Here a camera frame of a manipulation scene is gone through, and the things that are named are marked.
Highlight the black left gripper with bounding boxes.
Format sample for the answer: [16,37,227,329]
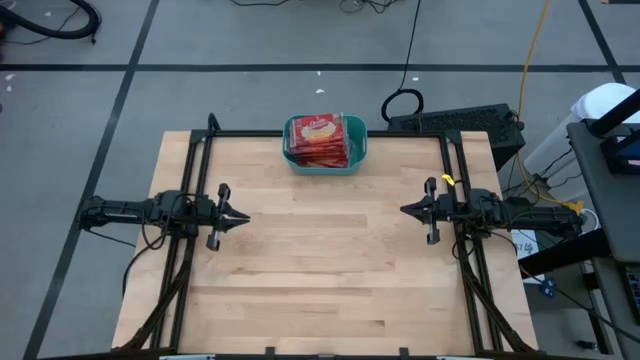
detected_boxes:
[168,182,252,252]

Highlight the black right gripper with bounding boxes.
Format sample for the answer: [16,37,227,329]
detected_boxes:
[399,176,476,246]

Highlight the teal plastic basket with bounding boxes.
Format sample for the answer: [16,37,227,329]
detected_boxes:
[282,114,370,177]

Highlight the white paper sheet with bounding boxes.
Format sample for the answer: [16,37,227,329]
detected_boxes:
[509,234,546,286]

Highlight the black desk beam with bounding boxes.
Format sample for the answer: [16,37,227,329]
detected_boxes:
[517,227,614,279]

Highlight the dark grey desk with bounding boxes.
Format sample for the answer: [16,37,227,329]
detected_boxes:
[566,119,640,360]

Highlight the black device with blue screen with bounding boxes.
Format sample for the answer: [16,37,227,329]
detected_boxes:
[599,133,640,176]

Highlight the white lined bin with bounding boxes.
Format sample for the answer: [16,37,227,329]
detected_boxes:
[522,82,640,174]

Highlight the black keyboard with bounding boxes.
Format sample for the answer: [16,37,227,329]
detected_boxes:
[622,264,640,326]

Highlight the black aluminium table frame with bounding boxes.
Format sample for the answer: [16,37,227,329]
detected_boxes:
[112,112,539,360]

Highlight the black coiled cable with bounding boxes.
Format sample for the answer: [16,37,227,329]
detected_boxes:
[380,0,425,124]

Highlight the yellow hanging cable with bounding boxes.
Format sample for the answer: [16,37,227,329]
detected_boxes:
[514,0,584,211]

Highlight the black flexible hose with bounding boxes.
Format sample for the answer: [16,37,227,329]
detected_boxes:
[0,0,101,44]

